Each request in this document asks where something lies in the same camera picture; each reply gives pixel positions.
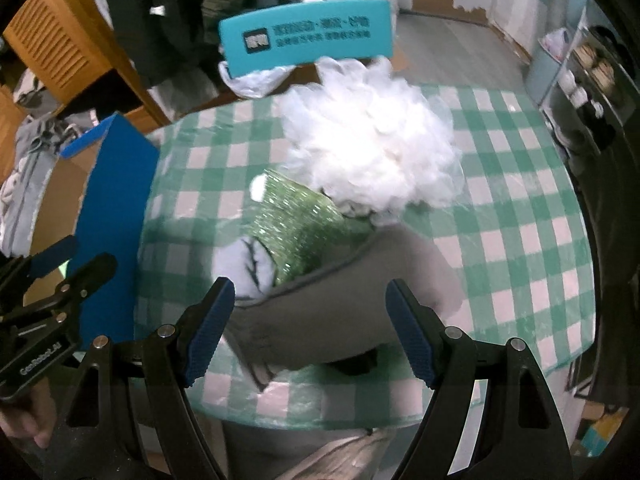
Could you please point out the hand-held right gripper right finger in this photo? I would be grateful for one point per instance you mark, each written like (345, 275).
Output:
(410, 335)

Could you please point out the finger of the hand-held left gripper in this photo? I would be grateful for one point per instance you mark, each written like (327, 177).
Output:
(90, 272)
(55, 252)

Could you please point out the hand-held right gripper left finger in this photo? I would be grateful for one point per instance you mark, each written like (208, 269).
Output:
(210, 330)

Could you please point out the blue cardboard box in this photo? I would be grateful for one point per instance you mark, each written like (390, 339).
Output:
(115, 200)

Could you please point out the white mesh bath sponge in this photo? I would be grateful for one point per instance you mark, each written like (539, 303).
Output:
(370, 140)

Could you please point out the person's left hand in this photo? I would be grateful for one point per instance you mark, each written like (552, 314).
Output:
(22, 412)

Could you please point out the pile of grey clothes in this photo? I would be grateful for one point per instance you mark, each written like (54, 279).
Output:
(35, 160)

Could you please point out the green glitter sponge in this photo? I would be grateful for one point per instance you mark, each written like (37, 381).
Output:
(295, 230)

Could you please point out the wooden louvered cabinet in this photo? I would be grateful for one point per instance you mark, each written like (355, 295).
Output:
(65, 50)

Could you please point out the small teal carton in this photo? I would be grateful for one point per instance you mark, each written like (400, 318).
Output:
(600, 430)

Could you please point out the black hanging jacket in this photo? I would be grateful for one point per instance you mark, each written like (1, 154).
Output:
(135, 20)

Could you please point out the clear plastic bag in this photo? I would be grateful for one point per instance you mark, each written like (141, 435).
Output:
(255, 80)

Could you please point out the teal cardboard box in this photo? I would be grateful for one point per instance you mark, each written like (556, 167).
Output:
(300, 40)

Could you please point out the shoe rack with shoes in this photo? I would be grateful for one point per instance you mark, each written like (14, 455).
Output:
(595, 80)

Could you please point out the white plastic bag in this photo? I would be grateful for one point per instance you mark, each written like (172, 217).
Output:
(556, 41)

